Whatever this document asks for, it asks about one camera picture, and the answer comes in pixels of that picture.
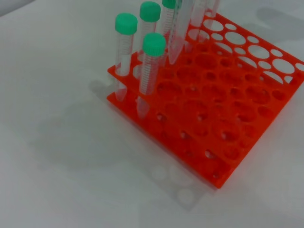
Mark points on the orange test tube rack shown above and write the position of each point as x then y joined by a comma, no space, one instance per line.
131,104

